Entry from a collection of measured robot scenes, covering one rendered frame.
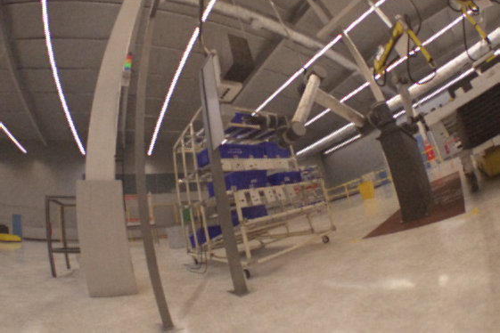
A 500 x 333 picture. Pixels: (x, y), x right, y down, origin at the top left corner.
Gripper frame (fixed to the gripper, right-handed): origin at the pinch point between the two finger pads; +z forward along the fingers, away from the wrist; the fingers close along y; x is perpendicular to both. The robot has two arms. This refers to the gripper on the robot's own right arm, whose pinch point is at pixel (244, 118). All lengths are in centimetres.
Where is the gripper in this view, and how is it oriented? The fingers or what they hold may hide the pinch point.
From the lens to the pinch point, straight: 149.0
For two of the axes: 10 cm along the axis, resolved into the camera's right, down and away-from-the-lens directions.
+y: 5.2, -3.9, -7.6
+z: -8.3, -0.2, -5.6
